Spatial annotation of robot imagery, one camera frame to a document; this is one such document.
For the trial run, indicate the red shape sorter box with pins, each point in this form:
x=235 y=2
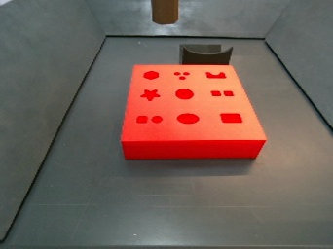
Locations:
x=188 y=112

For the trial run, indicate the dark curved holder block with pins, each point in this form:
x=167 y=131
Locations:
x=203 y=54

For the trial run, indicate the brown hexagon peg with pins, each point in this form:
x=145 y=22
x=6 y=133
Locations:
x=164 y=11

